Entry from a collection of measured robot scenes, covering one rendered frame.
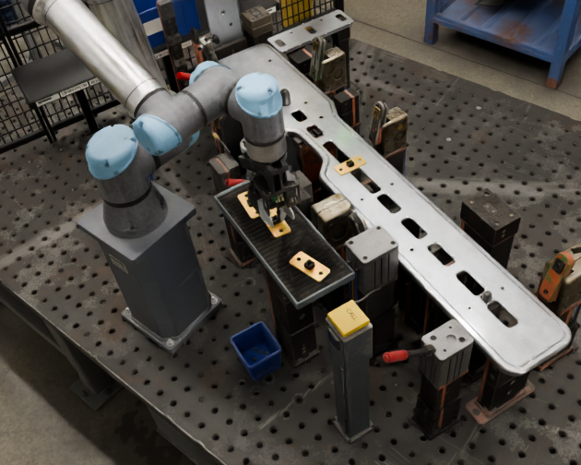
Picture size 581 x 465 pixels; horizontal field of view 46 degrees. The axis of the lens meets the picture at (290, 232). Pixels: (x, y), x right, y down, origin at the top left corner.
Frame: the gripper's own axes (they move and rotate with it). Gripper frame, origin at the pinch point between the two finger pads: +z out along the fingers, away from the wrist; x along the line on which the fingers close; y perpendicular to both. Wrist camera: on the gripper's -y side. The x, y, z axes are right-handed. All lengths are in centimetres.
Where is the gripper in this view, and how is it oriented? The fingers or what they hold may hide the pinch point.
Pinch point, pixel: (274, 217)
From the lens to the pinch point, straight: 143.7
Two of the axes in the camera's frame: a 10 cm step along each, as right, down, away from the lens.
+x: 8.9, -3.9, 2.3
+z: 0.9, 6.6, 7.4
